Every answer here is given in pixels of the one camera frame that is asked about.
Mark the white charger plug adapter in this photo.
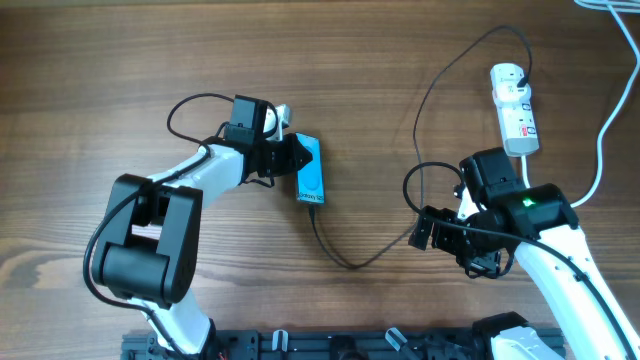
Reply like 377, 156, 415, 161
492, 81, 531, 107

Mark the turquoise screen smartphone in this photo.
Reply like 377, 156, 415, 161
296, 133, 325, 205

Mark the black USB charging cable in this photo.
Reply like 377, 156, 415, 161
306, 24, 534, 271

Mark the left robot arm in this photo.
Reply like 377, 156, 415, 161
83, 95, 313, 359

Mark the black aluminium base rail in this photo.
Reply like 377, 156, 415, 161
121, 327, 566, 360

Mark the white power strip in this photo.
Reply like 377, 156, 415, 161
490, 63, 540, 157

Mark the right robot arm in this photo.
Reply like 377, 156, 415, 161
407, 147, 639, 359

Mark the white power strip cord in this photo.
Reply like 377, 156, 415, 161
520, 0, 640, 209

